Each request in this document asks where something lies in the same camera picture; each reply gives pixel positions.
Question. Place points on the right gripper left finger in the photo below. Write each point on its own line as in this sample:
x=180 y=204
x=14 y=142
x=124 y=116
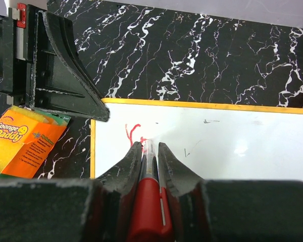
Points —
x=110 y=202

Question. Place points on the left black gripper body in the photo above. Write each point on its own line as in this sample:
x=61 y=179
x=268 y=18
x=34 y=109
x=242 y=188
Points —
x=17 y=36

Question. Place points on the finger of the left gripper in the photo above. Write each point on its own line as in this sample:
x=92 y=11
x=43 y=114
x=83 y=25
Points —
x=58 y=81

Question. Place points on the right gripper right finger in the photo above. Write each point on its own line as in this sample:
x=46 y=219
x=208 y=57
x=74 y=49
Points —
x=188 y=197

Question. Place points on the red capped marker pen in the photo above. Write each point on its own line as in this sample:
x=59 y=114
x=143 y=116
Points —
x=151 y=219

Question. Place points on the yellow framed whiteboard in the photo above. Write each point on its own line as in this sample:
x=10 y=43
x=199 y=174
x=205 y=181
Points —
x=216 y=141

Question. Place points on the orange sponge package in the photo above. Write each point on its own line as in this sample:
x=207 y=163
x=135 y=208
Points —
x=26 y=139

